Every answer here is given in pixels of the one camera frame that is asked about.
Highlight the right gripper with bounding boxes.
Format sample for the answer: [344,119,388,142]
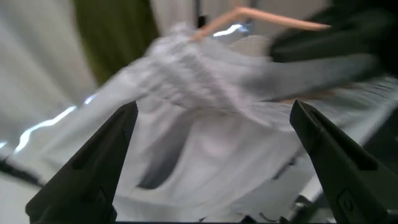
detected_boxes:
[269,0,398,77]

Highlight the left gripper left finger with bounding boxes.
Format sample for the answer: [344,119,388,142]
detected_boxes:
[25,101,139,222]

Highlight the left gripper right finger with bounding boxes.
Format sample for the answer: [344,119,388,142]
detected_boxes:
[289,99,398,222]

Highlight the pink clothes hanger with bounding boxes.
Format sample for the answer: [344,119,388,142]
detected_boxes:
[189,6,332,43]

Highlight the pale grey shorts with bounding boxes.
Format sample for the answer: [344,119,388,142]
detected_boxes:
[6,23,398,222]

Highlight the green long-sleeved shirt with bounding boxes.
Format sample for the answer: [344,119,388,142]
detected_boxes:
[73,0,159,86]

